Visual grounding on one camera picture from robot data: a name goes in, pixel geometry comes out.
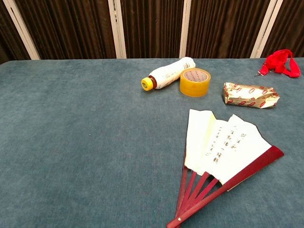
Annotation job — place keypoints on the red ribbed paper folding fan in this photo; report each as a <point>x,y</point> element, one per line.
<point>213,142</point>

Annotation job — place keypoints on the white plastic bottle yellow cap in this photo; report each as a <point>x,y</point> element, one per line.
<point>166,72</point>

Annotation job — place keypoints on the yellow packing tape roll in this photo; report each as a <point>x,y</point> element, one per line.
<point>194,88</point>

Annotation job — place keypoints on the crumpled gold red wrapper pack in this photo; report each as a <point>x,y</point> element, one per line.
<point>249,97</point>

